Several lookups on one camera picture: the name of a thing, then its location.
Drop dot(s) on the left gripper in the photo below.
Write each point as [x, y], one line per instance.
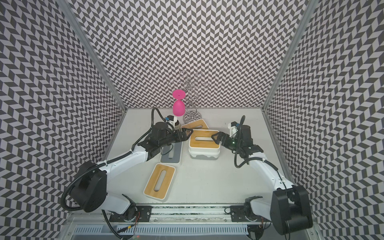
[177, 135]

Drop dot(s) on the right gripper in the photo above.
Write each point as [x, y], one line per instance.
[226, 139]

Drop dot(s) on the bamboo lid box back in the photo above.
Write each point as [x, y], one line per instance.
[196, 125]

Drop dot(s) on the bamboo lid box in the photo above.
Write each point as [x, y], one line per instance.
[202, 139]
[160, 182]
[196, 125]

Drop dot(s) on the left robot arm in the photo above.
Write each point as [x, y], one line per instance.
[89, 188]

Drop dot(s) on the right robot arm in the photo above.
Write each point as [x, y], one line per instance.
[286, 205]

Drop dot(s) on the small brown-capped jar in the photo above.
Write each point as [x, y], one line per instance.
[177, 125]

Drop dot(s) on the grey lid box centre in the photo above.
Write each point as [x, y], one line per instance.
[172, 154]

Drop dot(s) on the pink plastic goblet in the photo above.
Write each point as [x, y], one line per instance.
[179, 107]

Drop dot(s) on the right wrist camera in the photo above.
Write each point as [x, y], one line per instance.
[233, 128]

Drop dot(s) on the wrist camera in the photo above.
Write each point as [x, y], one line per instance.
[233, 128]
[172, 120]

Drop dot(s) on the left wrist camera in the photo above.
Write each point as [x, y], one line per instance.
[172, 120]

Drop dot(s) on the aluminium front rail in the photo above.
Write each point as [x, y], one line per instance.
[180, 221]

